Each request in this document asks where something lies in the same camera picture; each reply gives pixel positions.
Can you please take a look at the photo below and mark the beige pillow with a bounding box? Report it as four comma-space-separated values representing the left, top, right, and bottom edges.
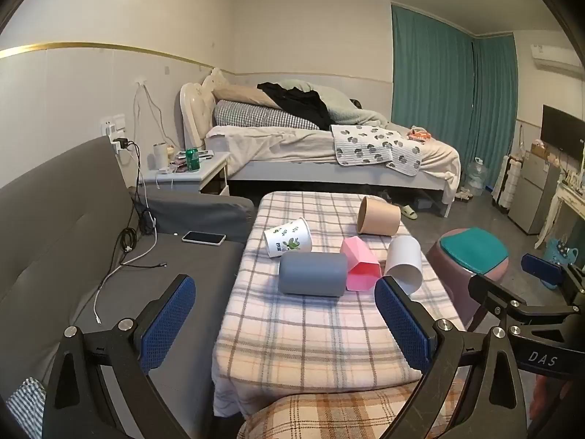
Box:
212, 85, 285, 111

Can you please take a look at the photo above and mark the beige cup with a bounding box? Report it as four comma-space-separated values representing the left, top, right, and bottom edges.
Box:
356, 196, 402, 237

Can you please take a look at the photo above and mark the leaf patterned mat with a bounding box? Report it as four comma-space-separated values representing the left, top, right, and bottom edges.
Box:
330, 123, 424, 177

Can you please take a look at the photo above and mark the orange plaid cloth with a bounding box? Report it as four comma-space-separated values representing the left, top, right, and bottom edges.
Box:
237, 382, 464, 439

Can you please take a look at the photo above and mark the plain white cup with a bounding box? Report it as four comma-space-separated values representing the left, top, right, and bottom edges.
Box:
383, 235, 424, 294

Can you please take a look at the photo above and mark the teal curtain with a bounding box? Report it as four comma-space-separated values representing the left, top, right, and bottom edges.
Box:
390, 3, 520, 184

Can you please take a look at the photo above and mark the teal seat cushion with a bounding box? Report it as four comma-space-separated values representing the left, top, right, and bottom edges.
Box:
439, 227, 510, 276

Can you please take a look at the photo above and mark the smartphone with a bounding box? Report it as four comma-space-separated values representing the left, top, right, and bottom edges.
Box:
182, 230, 227, 246

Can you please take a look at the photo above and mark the pink cup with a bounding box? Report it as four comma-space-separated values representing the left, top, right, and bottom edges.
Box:
340, 236, 382, 292

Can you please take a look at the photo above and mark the light green blanket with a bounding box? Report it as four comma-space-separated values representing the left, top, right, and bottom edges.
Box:
278, 78, 390, 128

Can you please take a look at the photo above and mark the black television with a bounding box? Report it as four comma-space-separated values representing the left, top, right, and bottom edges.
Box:
540, 104, 585, 157

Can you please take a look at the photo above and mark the black cable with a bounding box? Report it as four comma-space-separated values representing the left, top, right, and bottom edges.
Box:
116, 141, 160, 253

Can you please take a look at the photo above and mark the black clothing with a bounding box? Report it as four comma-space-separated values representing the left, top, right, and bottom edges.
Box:
257, 82, 333, 131

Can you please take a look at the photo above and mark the checkered pillow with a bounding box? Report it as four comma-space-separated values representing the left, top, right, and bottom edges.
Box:
214, 100, 321, 131

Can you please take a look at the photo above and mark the white cup with green print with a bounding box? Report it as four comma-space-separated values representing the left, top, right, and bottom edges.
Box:
263, 217, 313, 258

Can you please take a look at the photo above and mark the bed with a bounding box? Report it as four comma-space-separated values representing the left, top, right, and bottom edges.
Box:
180, 68, 462, 218

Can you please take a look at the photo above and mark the white nightstand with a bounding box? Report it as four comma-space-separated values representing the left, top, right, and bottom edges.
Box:
141, 150, 232, 199

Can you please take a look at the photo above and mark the thin white wall cable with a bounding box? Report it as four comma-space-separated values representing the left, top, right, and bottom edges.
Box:
134, 78, 178, 148

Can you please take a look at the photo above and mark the grey sofa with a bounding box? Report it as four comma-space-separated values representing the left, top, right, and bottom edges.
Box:
0, 135, 257, 439

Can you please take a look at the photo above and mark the white side table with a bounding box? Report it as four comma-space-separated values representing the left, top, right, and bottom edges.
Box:
535, 178, 585, 250

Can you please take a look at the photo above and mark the white air conditioner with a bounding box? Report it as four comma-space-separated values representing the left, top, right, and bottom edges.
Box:
530, 43, 585, 75

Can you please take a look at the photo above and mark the water jug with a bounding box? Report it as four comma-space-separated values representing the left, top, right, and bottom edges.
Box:
467, 157, 486, 198

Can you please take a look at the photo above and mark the grey cup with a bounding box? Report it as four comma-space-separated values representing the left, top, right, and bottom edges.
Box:
278, 252, 349, 297

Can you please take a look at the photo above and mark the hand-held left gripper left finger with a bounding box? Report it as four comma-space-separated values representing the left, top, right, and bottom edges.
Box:
42, 274, 197, 439

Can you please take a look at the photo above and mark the pink stool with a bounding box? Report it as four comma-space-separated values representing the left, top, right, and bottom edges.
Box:
427, 227, 511, 326

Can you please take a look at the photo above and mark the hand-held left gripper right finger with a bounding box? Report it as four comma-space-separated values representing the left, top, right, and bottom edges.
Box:
374, 275, 527, 439

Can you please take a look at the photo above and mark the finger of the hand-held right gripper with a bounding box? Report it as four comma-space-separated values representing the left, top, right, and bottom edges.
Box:
466, 273, 582, 331
521, 253, 585, 306

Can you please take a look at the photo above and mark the white charging cable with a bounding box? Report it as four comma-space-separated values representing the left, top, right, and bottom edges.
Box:
94, 183, 168, 325

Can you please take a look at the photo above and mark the white padded headboard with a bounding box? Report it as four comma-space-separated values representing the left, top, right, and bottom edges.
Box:
180, 68, 236, 149

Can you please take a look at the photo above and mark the person's right hand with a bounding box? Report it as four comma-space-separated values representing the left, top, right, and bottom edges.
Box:
529, 372, 585, 439

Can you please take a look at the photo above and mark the pink plaid table blanket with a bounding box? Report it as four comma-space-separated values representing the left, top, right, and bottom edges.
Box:
211, 191, 468, 418

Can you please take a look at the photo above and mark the silver small fridge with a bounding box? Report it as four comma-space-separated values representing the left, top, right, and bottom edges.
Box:
508, 151, 562, 235

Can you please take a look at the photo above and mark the blue checkered cloth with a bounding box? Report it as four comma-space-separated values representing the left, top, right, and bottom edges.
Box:
6, 377, 49, 439

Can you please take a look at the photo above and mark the white wall socket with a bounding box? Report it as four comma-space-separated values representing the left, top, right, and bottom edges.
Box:
100, 114, 127, 136

